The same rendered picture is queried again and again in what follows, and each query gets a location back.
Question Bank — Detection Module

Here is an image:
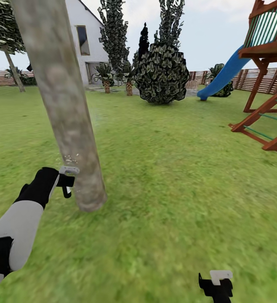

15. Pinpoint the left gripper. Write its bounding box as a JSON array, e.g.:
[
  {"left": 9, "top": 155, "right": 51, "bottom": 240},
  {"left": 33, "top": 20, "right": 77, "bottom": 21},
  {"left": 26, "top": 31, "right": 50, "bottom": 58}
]
[{"left": 59, "top": 175, "right": 75, "bottom": 188}]

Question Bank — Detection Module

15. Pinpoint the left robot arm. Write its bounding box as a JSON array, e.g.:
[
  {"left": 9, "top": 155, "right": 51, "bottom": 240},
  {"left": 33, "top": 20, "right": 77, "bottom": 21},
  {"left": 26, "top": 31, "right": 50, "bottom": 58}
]
[{"left": 0, "top": 165, "right": 80, "bottom": 282}]

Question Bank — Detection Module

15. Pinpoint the pesticide atomizer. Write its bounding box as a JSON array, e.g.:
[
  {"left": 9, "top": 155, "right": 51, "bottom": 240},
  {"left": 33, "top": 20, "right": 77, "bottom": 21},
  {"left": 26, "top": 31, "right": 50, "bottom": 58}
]
[{"left": 62, "top": 186, "right": 72, "bottom": 198}]

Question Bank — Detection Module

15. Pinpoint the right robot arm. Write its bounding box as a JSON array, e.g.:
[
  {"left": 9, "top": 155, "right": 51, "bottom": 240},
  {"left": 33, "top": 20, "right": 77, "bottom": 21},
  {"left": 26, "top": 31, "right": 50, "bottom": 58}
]
[{"left": 199, "top": 270, "right": 233, "bottom": 303}]

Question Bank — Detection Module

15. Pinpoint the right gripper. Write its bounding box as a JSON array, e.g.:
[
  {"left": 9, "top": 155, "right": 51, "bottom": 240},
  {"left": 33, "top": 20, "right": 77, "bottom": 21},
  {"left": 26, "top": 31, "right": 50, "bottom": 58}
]
[{"left": 199, "top": 278, "right": 233, "bottom": 299}]

